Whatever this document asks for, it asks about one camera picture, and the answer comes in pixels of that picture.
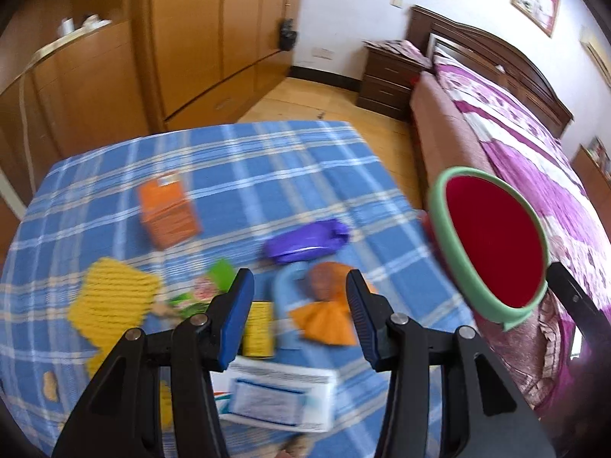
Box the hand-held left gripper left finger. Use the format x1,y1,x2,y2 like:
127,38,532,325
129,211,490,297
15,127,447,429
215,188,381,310
52,268,256,458

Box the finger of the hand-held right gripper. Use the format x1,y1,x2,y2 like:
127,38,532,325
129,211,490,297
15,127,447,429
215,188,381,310
545,261,611,344

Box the red bin with green rim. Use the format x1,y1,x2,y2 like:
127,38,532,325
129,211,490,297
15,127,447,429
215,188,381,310
419,166,550,332

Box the yellow can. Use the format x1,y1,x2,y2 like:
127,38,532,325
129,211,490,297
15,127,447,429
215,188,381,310
241,300,275,358

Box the purple floral bedspread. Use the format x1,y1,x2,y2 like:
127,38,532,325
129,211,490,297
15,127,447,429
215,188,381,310
432,48,611,411

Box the orange wrapper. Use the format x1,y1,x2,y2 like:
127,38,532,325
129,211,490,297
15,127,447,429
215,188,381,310
289,261,378,347

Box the dark wooden bed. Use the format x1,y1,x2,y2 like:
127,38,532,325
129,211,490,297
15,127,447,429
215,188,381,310
406,5,611,440

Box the purple plastic packet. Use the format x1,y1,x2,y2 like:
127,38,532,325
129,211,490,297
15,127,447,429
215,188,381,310
263,218,351,265

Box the wall air conditioner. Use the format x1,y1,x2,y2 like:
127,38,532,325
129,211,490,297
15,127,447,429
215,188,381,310
580,26,611,87

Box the black wall device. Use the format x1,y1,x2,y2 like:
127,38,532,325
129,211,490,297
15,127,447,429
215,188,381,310
278,18,299,52

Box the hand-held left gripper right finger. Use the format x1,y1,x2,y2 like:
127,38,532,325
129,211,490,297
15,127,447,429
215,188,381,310
346,268,559,458

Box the light wooden nightstand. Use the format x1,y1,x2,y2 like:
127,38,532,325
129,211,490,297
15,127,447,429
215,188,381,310
570,144,611,211

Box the yellow woven mat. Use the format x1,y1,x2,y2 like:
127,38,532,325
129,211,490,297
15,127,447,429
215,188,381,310
67,256,162,379

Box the beige cracker pieces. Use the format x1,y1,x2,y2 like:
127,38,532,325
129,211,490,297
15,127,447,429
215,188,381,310
152,296,184,320

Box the orange cardboard box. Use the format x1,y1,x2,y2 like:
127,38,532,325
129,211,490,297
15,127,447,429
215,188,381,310
137,172,204,250

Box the wooden wardrobe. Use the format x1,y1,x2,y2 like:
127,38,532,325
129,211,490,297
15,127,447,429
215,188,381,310
131,0,306,129

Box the green mosquito coil box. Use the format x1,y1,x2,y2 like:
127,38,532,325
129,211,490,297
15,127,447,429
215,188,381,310
169,258,239,320

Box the white cardboard box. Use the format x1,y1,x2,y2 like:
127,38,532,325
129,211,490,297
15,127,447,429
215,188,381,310
212,355,341,434

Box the low wooden cabinet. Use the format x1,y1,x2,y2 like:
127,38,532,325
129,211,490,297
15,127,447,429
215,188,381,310
0,19,158,211

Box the blue plaid tablecloth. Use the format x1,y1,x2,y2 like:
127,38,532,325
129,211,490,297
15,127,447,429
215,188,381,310
0,121,471,458

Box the small picture stand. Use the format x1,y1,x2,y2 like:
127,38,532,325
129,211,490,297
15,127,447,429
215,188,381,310
588,137,611,173

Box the dark wooden nightstand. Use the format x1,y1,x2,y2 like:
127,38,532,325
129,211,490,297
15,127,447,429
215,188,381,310
356,40,433,121

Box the patterned cloth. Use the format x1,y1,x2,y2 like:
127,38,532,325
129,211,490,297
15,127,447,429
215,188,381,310
364,38,433,70

